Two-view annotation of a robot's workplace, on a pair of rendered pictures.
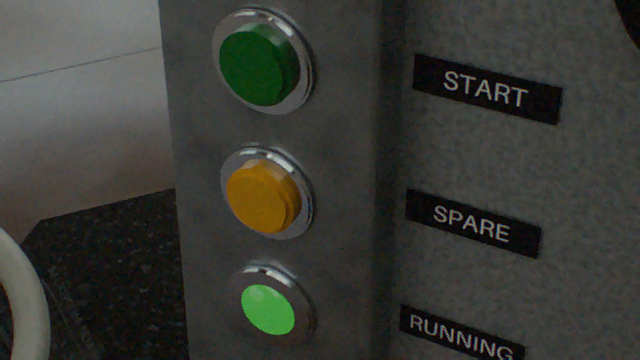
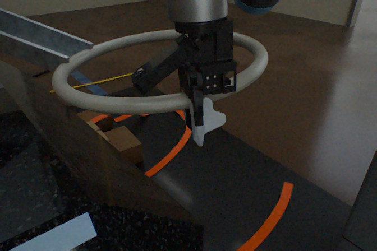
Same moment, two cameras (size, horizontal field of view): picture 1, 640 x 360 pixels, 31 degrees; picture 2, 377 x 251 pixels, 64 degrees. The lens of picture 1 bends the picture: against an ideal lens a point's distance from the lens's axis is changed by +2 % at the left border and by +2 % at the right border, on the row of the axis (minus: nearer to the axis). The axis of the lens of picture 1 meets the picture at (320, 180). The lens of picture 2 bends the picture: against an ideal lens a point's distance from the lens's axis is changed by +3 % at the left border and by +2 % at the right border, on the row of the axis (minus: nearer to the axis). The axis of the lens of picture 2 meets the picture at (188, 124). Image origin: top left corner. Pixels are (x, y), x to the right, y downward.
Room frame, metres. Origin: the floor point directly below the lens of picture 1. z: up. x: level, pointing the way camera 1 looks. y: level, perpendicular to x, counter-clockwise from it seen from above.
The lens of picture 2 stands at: (1.37, 0.38, 1.18)
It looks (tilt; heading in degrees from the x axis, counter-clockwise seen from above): 33 degrees down; 167
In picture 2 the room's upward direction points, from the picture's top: straight up
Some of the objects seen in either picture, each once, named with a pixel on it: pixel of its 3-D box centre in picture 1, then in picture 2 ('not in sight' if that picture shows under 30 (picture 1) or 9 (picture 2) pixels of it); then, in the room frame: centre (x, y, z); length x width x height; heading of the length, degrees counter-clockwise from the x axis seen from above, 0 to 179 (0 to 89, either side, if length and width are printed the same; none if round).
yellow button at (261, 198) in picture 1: (264, 196); not in sight; (0.31, 0.02, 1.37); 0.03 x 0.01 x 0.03; 63
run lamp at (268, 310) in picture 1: (271, 305); not in sight; (0.31, 0.02, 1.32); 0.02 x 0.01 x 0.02; 63
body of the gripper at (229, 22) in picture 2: not in sight; (203, 57); (0.92, 0.51, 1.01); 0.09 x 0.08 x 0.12; 92
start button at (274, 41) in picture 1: (259, 64); not in sight; (0.31, 0.02, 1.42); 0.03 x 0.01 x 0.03; 63
